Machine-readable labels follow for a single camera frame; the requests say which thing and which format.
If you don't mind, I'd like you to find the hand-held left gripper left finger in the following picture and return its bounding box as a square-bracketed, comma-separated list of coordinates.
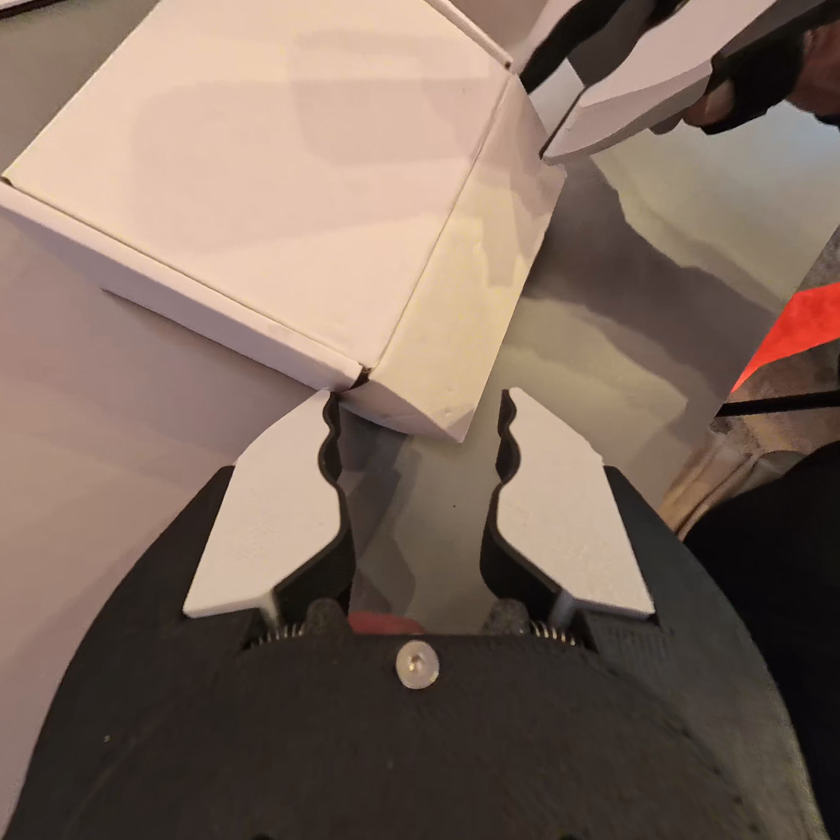
[182, 389, 357, 627]

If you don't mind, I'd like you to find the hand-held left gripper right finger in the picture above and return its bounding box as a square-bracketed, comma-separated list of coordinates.
[480, 387, 658, 626]

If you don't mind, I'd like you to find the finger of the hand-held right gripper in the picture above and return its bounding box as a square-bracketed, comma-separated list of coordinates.
[539, 0, 840, 165]
[512, 0, 690, 94]

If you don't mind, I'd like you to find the white cardboard box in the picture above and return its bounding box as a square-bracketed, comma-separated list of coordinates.
[0, 0, 567, 445]

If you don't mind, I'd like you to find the person's right hand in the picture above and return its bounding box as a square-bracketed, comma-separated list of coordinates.
[682, 26, 840, 130]

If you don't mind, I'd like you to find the person's beige clothing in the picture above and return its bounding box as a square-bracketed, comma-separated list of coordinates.
[659, 420, 811, 540]

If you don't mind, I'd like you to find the person's dark clothing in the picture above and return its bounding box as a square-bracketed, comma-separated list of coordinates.
[682, 446, 840, 840]

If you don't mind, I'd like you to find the red object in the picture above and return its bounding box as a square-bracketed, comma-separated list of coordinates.
[728, 282, 840, 396]

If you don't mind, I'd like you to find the black strap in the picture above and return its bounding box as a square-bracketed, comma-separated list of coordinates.
[715, 390, 840, 419]

